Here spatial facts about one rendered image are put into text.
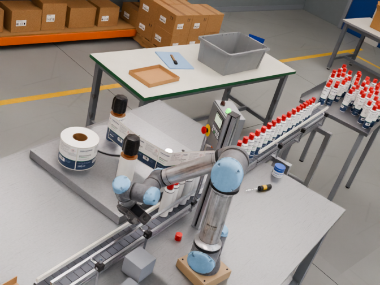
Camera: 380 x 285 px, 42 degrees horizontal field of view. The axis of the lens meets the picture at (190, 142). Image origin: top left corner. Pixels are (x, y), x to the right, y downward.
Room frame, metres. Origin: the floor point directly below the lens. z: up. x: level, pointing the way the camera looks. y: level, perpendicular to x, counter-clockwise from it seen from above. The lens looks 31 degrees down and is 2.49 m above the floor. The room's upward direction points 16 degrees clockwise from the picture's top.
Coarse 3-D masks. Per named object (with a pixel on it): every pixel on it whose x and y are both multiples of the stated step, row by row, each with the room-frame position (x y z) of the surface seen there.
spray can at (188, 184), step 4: (188, 180) 2.07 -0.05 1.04; (192, 180) 2.08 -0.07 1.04; (184, 184) 2.07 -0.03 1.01; (188, 184) 2.07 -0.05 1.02; (184, 188) 2.06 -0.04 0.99; (188, 188) 2.07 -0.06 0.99; (184, 192) 2.06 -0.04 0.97; (188, 192) 2.08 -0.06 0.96; (184, 200) 2.07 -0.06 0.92; (180, 204) 2.06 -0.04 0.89; (184, 204) 2.08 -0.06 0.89
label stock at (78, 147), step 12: (72, 132) 2.22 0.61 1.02; (84, 132) 2.25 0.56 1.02; (60, 144) 2.14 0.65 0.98; (72, 144) 2.11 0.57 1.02; (84, 144) 2.14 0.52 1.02; (96, 144) 2.17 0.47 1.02; (60, 156) 2.13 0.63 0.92; (72, 156) 2.10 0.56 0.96; (84, 156) 2.12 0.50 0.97; (72, 168) 2.10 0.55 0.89; (84, 168) 2.12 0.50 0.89
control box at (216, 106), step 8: (216, 104) 2.12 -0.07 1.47; (232, 104) 2.15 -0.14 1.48; (216, 112) 2.09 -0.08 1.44; (224, 112) 2.05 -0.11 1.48; (208, 120) 2.13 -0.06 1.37; (224, 120) 2.00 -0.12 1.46; (240, 120) 2.02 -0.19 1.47; (208, 128) 2.11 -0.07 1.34; (240, 128) 2.03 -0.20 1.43; (208, 136) 2.09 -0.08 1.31; (216, 144) 2.00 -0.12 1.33; (232, 144) 2.03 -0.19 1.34
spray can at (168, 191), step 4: (172, 184) 1.94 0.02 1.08; (164, 188) 1.95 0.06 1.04; (168, 188) 1.94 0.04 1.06; (172, 188) 1.95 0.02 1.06; (164, 192) 1.94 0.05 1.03; (168, 192) 1.93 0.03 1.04; (172, 192) 1.94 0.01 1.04; (164, 196) 1.93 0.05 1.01; (168, 196) 1.93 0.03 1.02; (172, 196) 1.95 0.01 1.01; (164, 200) 1.93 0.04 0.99; (168, 200) 1.93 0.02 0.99; (160, 204) 1.94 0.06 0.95; (164, 204) 1.93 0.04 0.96; (168, 204) 1.93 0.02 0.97; (160, 208) 1.94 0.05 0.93; (164, 208) 1.93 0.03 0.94; (168, 212) 1.95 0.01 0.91; (160, 216) 1.93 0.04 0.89; (164, 216) 1.93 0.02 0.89
